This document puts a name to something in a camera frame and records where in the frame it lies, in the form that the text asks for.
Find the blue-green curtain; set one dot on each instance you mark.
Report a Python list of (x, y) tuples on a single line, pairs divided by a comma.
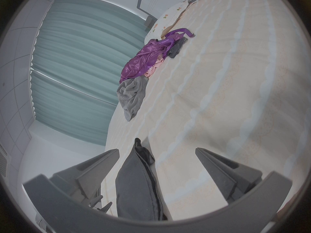
[(70, 110), (90, 40)]

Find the black T-shirt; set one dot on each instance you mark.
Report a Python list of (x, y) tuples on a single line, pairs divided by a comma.
[(136, 183)]

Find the purple garment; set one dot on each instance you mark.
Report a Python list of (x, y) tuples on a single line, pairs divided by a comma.
[(143, 57)]

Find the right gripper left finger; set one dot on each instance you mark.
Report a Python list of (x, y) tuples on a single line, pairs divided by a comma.
[(94, 173)]

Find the grey bedside table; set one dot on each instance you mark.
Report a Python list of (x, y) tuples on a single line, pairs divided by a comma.
[(150, 22)]

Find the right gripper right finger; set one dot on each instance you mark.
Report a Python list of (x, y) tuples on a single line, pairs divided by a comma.
[(221, 175)]

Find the white printed pillow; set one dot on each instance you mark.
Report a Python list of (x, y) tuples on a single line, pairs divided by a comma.
[(167, 18)]

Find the grey garment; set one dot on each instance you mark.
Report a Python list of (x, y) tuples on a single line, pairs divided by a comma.
[(132, 97)]

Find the pink garment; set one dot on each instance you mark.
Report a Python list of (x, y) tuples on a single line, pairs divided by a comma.
[(154, 68)]

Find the small black garment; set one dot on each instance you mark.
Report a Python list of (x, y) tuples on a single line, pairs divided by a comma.
[(176, 48)]

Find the bed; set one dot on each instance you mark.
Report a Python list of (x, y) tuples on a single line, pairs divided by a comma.
[(230, 81)]

